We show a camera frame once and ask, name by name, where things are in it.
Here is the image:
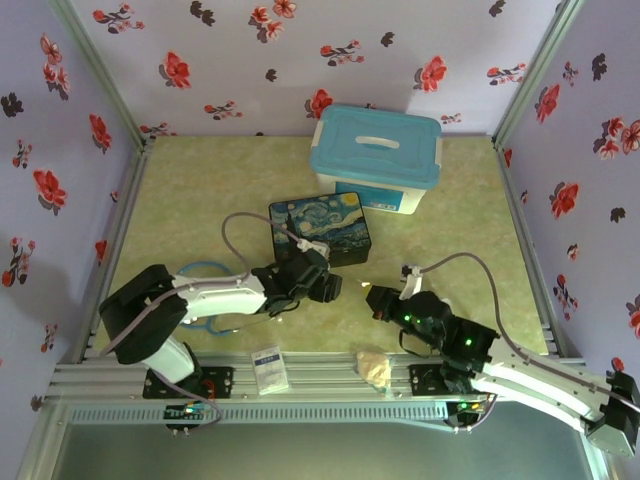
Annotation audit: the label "starry night tin box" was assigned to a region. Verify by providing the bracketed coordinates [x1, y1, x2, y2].
[268, 190, 374, 269]

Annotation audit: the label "clear bag beige contents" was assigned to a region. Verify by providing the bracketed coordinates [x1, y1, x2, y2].
[353, 349, 394, 399]

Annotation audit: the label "white paper sachet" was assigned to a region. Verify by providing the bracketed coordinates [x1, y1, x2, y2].
[249, 343, 291, 397]

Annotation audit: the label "blue stethoscope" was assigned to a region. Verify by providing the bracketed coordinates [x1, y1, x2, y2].
[178, 259, 282, 337]

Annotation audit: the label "right small circuit board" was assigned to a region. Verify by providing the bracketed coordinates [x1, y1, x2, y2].
[446, 398, 490, 427]

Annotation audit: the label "small circuit board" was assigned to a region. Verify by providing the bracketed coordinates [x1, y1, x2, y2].
[164, 404, 209, 422]
[446, 398, 490, 427]

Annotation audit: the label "white storage box blue lid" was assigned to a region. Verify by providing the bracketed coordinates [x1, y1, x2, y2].
[308, 102, 444, 217]

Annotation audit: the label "left small circuit board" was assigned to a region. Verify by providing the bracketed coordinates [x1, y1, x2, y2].
[164, 404, 209, 422]

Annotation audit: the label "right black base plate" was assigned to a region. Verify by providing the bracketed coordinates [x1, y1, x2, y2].
[408, 363, 501, 397]

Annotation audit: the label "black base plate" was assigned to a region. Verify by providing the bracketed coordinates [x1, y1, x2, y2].
[142, 365, 236, 401]
[408, 363, 501, 397]

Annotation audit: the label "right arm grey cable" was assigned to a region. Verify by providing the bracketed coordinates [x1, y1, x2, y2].
[422, 252, 640, 434]

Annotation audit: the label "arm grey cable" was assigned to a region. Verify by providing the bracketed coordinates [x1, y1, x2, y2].
[422, 252, 640, 434]
[102, 212, 304, 431]

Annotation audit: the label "aluminium front frame rail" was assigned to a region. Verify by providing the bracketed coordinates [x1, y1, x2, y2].
[44, 349, 599, 402]

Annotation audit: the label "left arm grey cable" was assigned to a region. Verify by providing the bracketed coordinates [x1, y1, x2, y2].
[102, 212, 304, 431]

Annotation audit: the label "slotted grey cable duct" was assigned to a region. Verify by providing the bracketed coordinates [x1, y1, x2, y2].
[64, 403, 451, 425]

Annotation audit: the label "aluminium side rail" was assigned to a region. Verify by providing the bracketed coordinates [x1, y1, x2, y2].
[492, 138, 571, 359]
[78, 139, 154, 362]

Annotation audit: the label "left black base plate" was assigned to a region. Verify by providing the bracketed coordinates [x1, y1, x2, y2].
[142, 365, 236, 401]

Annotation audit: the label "aluminium corner post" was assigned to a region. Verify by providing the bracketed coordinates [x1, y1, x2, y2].
[49, 0, 149, 147]
[491, 0, 587, 151]

